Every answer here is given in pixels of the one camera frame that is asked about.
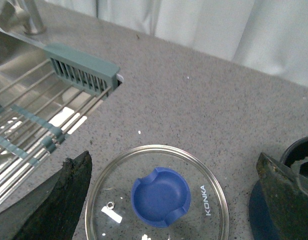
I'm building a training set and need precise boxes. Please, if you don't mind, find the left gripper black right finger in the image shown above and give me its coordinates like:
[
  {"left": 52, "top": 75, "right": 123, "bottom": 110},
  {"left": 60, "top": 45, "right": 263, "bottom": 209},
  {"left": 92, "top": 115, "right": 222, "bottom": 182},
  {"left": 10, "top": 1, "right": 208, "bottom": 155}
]
[{"left": 256, "top": 152, "right": 308, "bottom": 240}]

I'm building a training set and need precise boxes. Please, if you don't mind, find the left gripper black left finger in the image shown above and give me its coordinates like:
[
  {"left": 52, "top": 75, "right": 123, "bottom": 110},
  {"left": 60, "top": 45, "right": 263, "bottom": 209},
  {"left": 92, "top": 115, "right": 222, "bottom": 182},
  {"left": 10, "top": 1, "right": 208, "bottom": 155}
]
[{"left": 0, "top": 151, "right": 92, "bottom": 240}]

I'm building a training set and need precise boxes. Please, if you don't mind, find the glass pot lid blue knob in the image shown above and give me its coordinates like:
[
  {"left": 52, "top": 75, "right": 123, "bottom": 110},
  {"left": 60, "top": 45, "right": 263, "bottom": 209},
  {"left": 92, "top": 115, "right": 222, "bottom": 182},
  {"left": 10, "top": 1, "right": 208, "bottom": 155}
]
[{"left": 85, "top": 144, "right": 230, "bottom": 240}]

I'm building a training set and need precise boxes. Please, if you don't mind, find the dark blue saucepan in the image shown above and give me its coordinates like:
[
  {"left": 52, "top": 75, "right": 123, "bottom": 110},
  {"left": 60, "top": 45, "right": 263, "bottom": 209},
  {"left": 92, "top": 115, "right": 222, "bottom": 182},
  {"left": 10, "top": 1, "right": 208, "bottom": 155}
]
[{"left": 248, "top": 136, "right": 308, "bottom": 240}]

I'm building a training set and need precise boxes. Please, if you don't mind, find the grey roll-up drying rack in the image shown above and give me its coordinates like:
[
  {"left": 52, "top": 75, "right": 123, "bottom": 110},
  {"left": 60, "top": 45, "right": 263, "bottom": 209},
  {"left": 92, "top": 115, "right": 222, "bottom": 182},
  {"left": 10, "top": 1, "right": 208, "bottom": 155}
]
[{"left": 0, "top": 42, "right": 121, "bottom": 208}]

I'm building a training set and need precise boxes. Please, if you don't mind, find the steel sink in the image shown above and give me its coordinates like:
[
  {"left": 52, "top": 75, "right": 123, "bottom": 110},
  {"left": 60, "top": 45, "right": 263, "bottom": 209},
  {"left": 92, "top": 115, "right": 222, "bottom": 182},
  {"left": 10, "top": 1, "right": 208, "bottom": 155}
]
[{"left": 0, "top": 28, "right": 124, "bottom": 211}]

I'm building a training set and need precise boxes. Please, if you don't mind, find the white curtain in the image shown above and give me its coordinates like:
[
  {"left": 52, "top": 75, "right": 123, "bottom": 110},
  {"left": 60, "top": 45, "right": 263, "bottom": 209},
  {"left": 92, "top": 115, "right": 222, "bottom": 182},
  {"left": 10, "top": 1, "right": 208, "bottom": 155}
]
[{"left": 55, "top": 0, "right": 308, "bottom": 87}]

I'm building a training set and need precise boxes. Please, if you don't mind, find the steel faucet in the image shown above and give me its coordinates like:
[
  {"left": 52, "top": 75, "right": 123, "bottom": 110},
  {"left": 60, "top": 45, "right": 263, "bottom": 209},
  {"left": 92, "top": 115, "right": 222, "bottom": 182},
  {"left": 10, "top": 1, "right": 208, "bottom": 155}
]
[{"left": 0, "top": 0, "right": 46, "bottom": 35}]

